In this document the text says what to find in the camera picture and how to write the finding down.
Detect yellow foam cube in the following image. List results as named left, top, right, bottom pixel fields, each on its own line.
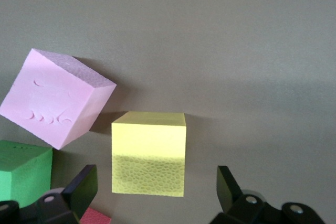
left=111, top=111, right=187, bottom=197

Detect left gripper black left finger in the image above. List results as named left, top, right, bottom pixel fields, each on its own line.
left=0, top=164, right=99, bottom=224

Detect brown table mat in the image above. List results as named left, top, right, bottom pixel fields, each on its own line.
left=0, top=0, right=336, bottom=224

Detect green foam cube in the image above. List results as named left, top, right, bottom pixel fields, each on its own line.
left=0, top=140, right=53, bottom=208

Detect pink foam cube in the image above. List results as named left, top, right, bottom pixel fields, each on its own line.
left=0, top=48, right=117, bottom=150

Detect red foam cube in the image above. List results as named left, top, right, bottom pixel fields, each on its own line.
left=79, top=207, right=111, bottom=224

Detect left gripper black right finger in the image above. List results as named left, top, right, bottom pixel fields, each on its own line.
left=209, top=165, right=326, bottom=224

